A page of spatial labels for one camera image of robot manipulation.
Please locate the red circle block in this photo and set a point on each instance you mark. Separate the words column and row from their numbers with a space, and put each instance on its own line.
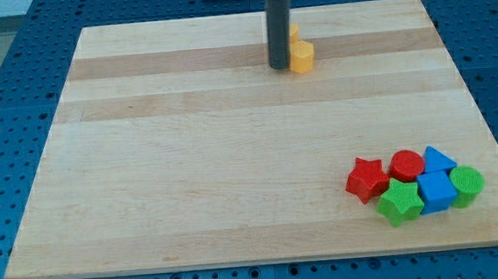
column 406, row 166

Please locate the green circle block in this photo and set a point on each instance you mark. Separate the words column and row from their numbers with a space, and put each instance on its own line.
column 468, row 183

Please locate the wooden board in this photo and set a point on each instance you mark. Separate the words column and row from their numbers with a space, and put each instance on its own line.
column 176, row 147

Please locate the yellow hexagon block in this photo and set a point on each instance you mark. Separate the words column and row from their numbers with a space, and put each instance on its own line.
column 302, row 57

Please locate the red star block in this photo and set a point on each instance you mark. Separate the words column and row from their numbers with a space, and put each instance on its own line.
column 367, row 180

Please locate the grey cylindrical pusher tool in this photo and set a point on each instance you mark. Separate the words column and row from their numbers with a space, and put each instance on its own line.
column 278, row 33

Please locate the green star block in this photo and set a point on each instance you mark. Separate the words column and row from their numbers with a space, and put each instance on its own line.
column 400, row 202

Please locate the blue triangle block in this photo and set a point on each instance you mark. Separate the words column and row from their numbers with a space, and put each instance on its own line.
column 435, row 160

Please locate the blue square block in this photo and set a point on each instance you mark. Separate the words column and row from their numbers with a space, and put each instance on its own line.
column 436, row 191

